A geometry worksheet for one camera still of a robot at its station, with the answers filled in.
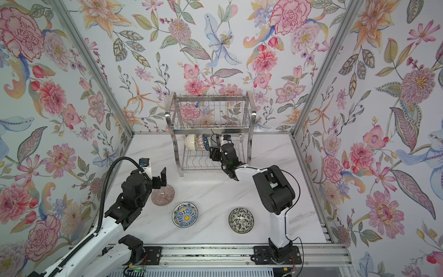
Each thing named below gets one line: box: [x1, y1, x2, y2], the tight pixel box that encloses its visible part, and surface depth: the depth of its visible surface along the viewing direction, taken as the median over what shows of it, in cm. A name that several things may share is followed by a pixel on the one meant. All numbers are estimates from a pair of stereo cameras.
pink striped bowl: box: [151, 184, 175, 207], surface depth 92 cm
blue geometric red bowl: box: [197, 133, 210, 152], surface depth 103 cm
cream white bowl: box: [184, 133, 197, 152], surface depth 103 cm
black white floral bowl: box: [228, 207, 255, 234], surface depth 84 cm
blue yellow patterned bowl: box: [171, 201, 199, 228], surface depth 86 cm
